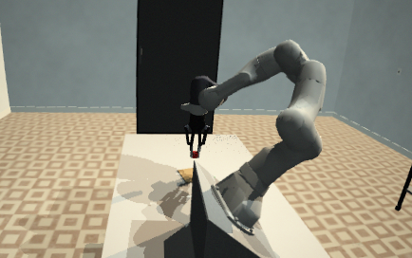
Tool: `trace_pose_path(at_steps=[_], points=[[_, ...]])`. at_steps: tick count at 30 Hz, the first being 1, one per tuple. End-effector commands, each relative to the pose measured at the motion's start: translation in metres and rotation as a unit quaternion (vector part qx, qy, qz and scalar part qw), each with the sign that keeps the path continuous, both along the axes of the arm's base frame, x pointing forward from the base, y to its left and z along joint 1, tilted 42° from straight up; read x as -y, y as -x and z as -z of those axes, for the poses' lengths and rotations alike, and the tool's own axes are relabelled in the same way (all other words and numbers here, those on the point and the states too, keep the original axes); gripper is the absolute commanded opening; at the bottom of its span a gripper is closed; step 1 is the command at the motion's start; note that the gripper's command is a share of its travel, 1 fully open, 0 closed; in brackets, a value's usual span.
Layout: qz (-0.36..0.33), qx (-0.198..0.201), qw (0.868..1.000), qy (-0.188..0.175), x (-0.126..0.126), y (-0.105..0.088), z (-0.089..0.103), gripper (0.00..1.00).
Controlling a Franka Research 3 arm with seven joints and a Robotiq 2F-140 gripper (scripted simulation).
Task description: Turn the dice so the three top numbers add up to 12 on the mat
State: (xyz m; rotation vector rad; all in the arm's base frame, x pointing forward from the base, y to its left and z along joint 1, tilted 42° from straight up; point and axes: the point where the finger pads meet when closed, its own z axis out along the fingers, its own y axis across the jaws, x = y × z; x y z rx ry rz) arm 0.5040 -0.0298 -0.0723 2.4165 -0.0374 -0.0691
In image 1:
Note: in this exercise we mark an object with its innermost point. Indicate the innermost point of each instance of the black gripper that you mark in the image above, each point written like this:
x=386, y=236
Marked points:
x=196, y=127

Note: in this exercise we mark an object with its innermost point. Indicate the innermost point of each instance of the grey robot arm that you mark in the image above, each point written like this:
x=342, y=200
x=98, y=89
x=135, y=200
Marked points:
x=240, y=194

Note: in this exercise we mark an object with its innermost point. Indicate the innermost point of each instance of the tan flat mat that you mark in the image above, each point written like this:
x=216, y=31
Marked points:
x=187, y=174

